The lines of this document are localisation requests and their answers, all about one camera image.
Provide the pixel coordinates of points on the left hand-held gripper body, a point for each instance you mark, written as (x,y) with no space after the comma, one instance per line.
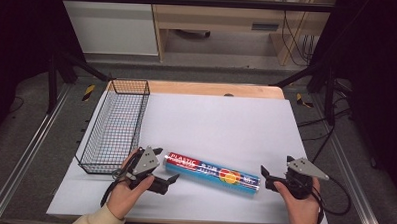
(147,161)

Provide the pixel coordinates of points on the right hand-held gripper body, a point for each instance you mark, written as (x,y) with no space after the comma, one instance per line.
(306,168)

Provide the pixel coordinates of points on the blue and red plastic wrap box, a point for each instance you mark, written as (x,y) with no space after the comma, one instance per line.
(211,172)

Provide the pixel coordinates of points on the person's left hand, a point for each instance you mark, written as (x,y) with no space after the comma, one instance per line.
(123,197)

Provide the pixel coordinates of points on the person's right hand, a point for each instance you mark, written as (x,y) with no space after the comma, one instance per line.
(301,212)

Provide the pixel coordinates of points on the yellow and black tape strip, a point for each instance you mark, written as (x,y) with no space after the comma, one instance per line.
(300,99)
(88,92)

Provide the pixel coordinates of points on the white table mat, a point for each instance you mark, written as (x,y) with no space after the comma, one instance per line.
(219,126)

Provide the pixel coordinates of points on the black metal stand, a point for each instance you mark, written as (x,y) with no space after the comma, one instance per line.
(330,96)
(52,83)

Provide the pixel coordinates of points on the black curtain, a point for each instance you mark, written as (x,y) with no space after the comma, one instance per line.
(19,35)
(378,65)

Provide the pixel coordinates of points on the white cabinet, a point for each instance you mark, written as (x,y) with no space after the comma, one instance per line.
(112,29)

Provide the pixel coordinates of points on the aluminium rail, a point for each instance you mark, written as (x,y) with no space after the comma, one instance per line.
(354,177)
(24,159)

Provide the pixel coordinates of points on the black horizontal frame bar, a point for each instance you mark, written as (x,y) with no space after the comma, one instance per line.
(190,1)

